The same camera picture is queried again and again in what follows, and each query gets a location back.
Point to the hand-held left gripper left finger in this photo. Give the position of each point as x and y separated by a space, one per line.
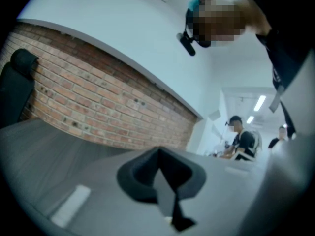
98 193

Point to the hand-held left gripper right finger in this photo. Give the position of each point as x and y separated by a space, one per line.
216 193

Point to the long ceiling light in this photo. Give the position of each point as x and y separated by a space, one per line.
250 120
259 103

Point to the black office chair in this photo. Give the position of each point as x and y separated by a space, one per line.
17 87

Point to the person's black shirt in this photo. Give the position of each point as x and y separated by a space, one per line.
288 45

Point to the person's head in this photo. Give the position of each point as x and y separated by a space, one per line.
221 18

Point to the black head-mounted camera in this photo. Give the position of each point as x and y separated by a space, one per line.
187 43

